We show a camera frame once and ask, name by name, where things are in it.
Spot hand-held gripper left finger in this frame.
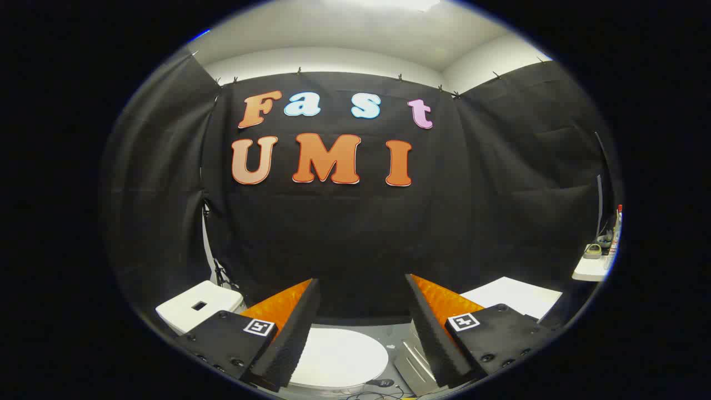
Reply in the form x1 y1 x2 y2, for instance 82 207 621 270
177 279 322 393

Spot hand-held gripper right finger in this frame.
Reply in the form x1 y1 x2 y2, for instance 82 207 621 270
404 274 552 389

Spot white toilet lid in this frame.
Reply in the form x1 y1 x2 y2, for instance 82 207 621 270
289 327 389 389

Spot white toilet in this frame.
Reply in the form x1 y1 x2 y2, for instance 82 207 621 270
155 280 246 336

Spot white drawer cabinet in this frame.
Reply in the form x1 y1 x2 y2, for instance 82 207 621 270
393 276 563 396

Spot black backdrop cloth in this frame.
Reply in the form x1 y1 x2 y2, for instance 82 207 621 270
100 53 617 326

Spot white stand pole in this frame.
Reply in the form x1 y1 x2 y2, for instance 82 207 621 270
201 203 223 285

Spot white side table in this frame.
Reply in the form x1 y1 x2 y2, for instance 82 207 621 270
572 244 612 282

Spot floor cables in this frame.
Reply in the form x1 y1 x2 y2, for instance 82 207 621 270
344 389 414 400

